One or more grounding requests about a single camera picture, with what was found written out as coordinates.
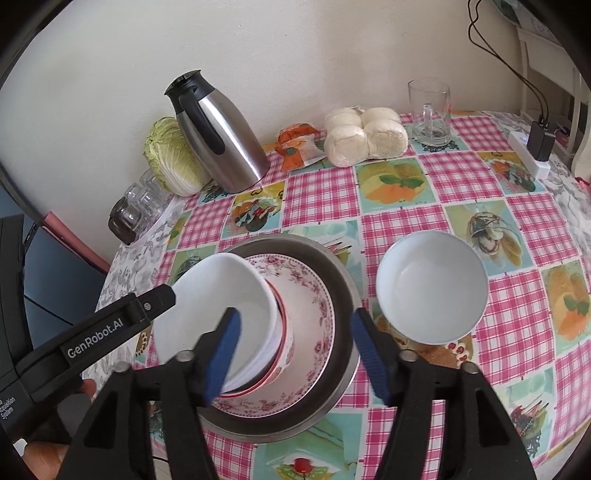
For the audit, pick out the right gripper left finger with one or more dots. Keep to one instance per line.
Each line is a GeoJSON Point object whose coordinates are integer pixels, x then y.
{"type": "Point", "coordinates": [113, 440]}

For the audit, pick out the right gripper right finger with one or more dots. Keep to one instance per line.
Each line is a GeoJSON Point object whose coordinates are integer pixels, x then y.
{"type": "Point", "coordinates": [479, 441]}

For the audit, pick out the red rimmed white bowl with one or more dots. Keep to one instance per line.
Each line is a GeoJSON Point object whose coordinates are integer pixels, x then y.
{"type": "Point", "coordinates": [282, 358]}

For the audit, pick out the white square MAX bowl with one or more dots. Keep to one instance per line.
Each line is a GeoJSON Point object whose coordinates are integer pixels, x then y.
{"type": "Point", "coordinates": [202, 295]}

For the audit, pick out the pink floral white plate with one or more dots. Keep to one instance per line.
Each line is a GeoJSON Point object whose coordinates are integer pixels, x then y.
{"type": "Point", "coordinates": [311, 316]}

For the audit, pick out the large stainless steel basin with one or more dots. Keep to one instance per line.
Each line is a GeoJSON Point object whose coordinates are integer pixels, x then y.
{"type": "Point", "coordinates": [343, 362]}

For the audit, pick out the person left hand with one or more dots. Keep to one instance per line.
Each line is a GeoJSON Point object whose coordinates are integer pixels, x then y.
{"type": "Point", "coordinates": [44, 459]}

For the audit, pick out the pink checkered tablecloth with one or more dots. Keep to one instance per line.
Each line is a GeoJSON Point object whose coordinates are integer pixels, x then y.
{"type": "Point", "coordinates": [533, 236]}

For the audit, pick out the dark blue cabinet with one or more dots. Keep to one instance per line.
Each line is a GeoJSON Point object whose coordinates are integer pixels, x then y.
{"type": "Point", "coordinates": [61, 289]}

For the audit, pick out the grey floral white blanket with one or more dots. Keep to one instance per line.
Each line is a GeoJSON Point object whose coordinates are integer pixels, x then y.
{"type": "Point", "coordinates": [134, 270]}

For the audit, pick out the light blue white bowl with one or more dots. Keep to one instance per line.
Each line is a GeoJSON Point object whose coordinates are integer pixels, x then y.
{"type": "Point", "coordinates": [432, 287]}

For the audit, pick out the upturned clear glass cup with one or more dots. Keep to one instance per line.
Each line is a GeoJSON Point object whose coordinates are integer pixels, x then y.
{"type": "Point", "coordinates": [149, 197]}

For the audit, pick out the napa cabbage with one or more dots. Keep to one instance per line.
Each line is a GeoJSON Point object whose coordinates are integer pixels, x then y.
{"type": "Point", "coordinates": [172, 161]}

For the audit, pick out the black power adapter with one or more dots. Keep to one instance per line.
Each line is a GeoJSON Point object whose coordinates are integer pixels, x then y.
{"type": "Point", "coordinates": [540, 141]}

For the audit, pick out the white power strip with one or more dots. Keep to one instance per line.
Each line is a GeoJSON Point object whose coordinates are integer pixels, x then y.
{"type": "Point", "coordinates": [538, 169]}

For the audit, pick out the stainless steel thermos jug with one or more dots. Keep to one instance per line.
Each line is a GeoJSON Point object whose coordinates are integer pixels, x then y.
{"type": "Point", "coordinates": [217, 133]}

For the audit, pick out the bag of steamed buns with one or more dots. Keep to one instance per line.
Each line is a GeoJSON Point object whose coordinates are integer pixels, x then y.
{"type": "Point", "coordinates": [355, 135]}

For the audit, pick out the clear glass mug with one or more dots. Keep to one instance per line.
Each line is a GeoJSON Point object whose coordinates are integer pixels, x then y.
{"type": "Point", "coordinates": [430, 100]}

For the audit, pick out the orange snack packet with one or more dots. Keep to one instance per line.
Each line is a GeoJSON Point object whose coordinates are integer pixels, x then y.
{"type": "Point", "coordinates": [297, 147]}

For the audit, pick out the white shelf rack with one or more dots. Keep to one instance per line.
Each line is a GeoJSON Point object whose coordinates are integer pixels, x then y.
{"type": "Point", "coordinates": [551, 61]}

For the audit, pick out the glass teapot brown handle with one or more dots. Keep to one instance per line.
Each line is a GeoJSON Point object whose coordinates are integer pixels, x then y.
{"type": "Point", "coordinates": [123, 220]}

